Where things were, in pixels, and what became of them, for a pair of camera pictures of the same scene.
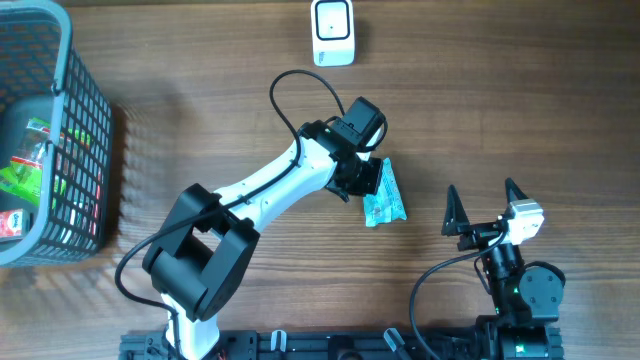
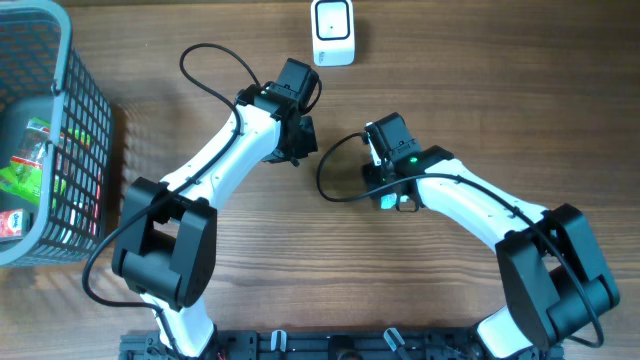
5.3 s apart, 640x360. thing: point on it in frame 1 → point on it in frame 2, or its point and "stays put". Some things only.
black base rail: (338, 344) stays put
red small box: (11, 222) stays put
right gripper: (456, 213) → (377, 188)
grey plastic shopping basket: (43, 76) stays put
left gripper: (369, 188) → (309, 146)
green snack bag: (21, 175) stays put
